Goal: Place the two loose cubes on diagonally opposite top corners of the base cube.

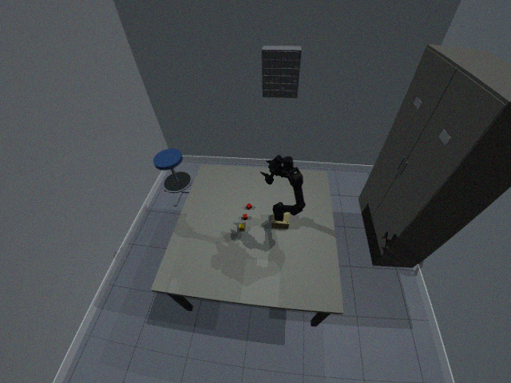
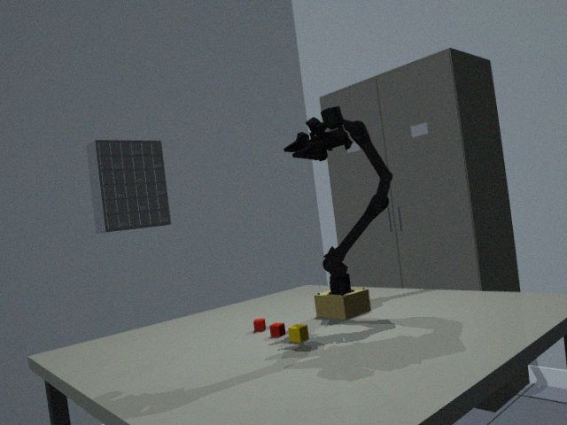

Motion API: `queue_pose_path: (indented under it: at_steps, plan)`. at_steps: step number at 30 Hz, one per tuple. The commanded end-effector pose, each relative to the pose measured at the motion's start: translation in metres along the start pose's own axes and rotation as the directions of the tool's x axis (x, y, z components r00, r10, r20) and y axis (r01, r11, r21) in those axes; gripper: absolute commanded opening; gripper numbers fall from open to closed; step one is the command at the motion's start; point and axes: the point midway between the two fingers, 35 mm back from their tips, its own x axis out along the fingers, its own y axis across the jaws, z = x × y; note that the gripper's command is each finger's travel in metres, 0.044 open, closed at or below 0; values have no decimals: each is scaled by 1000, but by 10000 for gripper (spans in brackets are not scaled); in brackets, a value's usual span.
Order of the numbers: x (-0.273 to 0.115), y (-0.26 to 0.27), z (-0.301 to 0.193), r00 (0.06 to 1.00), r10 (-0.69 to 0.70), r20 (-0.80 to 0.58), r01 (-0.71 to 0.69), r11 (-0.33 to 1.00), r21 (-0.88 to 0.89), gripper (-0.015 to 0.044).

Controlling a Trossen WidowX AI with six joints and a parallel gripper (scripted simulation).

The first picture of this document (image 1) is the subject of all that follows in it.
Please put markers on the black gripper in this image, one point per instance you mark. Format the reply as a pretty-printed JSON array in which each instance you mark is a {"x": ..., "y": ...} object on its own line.
[{"x": 269, "y": 178}]

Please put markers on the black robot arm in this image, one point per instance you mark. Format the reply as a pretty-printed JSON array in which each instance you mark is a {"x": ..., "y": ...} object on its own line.
[{"x": 296, "y": 181}]

